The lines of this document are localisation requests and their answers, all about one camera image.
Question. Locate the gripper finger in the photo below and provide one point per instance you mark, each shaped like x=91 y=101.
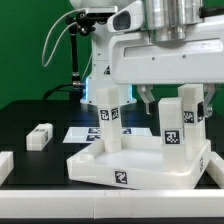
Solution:
x=205 y=108

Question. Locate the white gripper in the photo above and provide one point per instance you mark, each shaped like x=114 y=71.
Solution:
x=166 y=42

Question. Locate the white desk top tray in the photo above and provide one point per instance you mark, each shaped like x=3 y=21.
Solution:
x=139 y=165

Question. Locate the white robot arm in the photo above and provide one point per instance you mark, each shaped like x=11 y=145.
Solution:
x=162 y=42

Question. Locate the fiducial marker sheet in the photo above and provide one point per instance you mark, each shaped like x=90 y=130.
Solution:
x=90 y=134

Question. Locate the white right barrier block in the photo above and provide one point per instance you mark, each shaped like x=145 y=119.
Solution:
x=215 y=169

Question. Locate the white barrier block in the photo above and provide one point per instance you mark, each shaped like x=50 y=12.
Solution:
x=215 y=169
x=6 y=165

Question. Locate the white left barrier block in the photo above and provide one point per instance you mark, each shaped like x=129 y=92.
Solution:
x=6 y=165

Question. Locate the silver depth camera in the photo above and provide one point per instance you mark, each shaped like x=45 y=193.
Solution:
x=100 y=13

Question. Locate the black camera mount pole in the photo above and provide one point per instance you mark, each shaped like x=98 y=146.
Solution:
x=83 y=26

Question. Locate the white front barrier wall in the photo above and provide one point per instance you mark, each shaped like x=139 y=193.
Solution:
x=99 y=204

